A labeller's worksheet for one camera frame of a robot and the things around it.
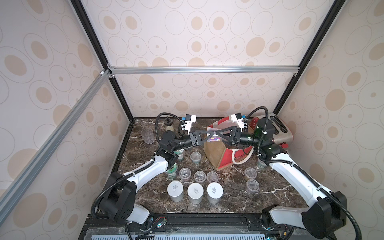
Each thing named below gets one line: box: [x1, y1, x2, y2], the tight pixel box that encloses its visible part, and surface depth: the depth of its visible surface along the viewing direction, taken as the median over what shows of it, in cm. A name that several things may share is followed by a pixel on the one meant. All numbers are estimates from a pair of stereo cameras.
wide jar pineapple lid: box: [173, 148, 184, 161], surface depth 94 cm
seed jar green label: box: [190, 151, 202, 164], surface depth 94 cm
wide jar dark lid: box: [207, 182, 224, 204], surface depth 77 cm
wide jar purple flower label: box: [165, 162, 178, 180], surface depth 86 cm
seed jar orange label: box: [194, 170, 207, 183], surface depth 85 cm
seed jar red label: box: [244, 167, 257, 179], surface depth 87 cm
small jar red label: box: [179, 167, 192, 182], surface depth 87 cm
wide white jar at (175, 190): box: [167, 180, 184, 202], surface depth 78 cm
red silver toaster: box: [269, 113, 294, 149], surface depth 90 cm
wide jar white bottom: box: [187, 182, 204, 205], surface depth 76 cm
